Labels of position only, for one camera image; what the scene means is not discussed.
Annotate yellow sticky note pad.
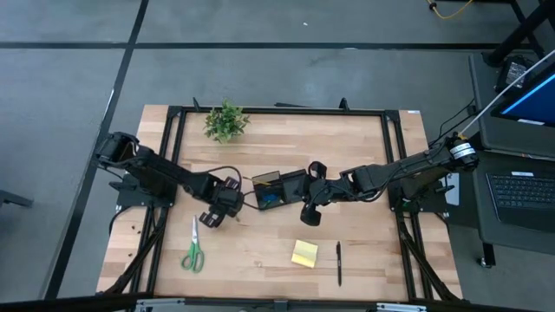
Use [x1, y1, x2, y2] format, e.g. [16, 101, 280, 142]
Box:
[291, 239, 319, 270]

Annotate black power adapter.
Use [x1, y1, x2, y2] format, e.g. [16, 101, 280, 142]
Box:
[496, 55, 534, 92]

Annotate black equipment cart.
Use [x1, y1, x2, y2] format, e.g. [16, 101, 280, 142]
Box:
[467, 51, 555, 268]

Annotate black chair leg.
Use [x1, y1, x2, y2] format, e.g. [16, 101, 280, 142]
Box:
[0, 189, 34, 209]

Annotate black metal table frame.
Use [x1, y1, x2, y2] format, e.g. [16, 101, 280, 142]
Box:
[97, 97, 463, 304]

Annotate white paper slip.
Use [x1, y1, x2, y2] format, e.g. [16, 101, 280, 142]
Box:
[446, 172, 460, 207]

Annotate yellow cable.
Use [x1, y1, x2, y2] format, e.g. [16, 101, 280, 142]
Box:
[427, 0, 473, 21]

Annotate green potted plant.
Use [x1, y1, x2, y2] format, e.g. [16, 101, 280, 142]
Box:
[203, 100, 251, 144]

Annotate green handled scissors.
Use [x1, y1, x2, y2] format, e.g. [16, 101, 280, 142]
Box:
[180, 215, 206, 274]

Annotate black crossbar with silver brackets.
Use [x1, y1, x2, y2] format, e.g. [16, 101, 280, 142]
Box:
[0, 293, 555, 312]

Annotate black mesh desk organizer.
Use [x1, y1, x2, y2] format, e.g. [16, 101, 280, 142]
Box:
[251, 169, 313, 211]

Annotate computer monitor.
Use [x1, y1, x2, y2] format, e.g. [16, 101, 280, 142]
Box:
[490, 60, 555, 127]

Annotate black cable bundle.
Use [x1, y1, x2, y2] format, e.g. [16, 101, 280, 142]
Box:
[428, 98, 478, 151]

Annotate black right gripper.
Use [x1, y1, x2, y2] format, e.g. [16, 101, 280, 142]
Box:
[301, 160, 348, 227]

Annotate black stand leg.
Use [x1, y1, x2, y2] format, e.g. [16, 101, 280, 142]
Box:
[483, 0, 555, 68]

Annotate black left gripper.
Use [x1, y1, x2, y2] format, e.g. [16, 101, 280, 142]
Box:
[199, 176, 245, 229]

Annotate white rod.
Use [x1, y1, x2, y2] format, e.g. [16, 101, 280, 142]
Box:
[460, 49, 555, 136]

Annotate black laptop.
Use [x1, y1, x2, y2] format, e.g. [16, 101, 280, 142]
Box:
[485, 171, 555, 233]

